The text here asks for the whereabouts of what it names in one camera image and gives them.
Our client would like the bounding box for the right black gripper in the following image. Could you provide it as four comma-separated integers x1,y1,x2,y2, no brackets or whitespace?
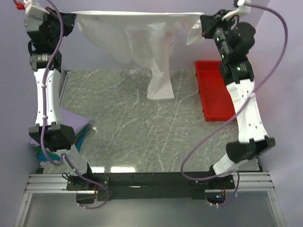
202,9,239,60

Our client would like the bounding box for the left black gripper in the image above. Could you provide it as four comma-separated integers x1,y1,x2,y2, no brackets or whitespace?
40,6,75,48

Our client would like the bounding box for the white t-shirt red print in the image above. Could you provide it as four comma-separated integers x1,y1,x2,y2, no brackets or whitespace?
75,11,204,100

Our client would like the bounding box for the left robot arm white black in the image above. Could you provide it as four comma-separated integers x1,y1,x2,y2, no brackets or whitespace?
25,9,95,190

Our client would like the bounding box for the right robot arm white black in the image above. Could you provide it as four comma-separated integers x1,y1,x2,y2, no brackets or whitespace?
200,10,276,189

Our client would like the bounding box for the red plastic bin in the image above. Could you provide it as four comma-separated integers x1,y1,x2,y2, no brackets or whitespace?
195,61,235,122

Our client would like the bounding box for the folded lavender t-shirt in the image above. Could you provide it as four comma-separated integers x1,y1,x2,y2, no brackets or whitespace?
28,108,91,147

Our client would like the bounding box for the folded green t-shirt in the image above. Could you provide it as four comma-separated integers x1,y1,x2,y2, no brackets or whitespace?
30,125,88,153

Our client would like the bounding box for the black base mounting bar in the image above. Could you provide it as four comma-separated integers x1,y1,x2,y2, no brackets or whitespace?
66,172,235,204

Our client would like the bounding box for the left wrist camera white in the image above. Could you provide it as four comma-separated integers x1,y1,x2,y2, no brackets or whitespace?
13,0,49,16

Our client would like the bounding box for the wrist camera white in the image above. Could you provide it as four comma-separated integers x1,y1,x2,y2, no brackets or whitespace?
13,0,49,16
222,0,251,21

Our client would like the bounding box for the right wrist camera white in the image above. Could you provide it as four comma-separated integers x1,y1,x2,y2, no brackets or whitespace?
222,0,251,21

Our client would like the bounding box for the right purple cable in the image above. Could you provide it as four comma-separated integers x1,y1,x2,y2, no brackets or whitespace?
180,1,289,209

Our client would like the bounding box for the purple cable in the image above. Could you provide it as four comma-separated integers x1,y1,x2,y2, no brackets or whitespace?
180,1,289,209
14,0,112,210

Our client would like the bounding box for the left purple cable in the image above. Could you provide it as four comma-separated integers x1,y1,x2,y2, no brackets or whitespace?
14,0,112,210

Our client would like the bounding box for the aluminium rail frame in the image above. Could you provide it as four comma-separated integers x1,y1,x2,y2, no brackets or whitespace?
14,172,286,227

